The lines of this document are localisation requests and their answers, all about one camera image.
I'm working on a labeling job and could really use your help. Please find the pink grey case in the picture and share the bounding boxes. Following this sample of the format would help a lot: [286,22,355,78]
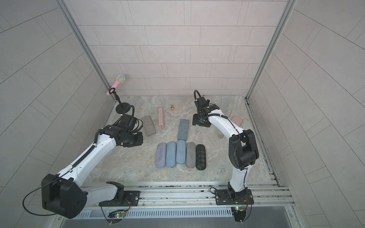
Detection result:
[158,107,165,129]

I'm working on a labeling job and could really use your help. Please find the purple fabric glasses case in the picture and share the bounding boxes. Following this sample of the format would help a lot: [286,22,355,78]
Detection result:
[156,142,167,168]

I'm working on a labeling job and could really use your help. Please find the tan blue glasses case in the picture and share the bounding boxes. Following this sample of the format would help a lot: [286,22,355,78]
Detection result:
[165,142,176,168]

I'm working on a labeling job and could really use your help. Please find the blue case pink glasses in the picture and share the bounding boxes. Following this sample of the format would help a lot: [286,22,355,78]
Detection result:
[176,140,186,164]

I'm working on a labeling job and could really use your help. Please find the beige glasses case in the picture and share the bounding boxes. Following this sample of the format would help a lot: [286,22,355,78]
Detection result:
[185,142,196,168]

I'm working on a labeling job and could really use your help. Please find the black tan case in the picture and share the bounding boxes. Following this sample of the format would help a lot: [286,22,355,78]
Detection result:
[196,144,207,171]

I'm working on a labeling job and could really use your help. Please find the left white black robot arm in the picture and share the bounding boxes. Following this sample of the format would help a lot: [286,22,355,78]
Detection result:
[40,105,143,219]

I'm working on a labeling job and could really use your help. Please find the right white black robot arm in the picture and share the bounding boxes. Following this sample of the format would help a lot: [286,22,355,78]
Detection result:
[193,90,259,194]

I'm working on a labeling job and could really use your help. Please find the black microphone stand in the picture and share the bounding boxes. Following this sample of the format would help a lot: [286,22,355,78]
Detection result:
[108,87,131,114]

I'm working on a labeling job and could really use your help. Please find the pink toy microphone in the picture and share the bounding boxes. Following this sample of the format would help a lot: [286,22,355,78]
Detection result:
[107,74,125,96]

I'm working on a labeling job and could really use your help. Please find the left circuit board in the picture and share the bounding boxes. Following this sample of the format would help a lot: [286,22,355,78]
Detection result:
[108,210,128,219]

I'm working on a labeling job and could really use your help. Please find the circuit board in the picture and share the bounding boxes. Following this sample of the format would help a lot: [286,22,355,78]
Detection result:
[231,207,247,223]
[108,210,128,219]

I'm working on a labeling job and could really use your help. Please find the right circuit board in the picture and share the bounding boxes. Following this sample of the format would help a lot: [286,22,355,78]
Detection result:
[231,207,247,223]

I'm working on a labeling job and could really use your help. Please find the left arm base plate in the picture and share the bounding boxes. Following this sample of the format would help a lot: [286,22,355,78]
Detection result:
[98,191,141,207]

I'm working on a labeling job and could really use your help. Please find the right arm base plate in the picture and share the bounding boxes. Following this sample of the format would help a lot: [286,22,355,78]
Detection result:
[213,188,254,206]

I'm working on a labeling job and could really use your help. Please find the aluminium rail frame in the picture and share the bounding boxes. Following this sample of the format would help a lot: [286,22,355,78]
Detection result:
[48,178,304,228]

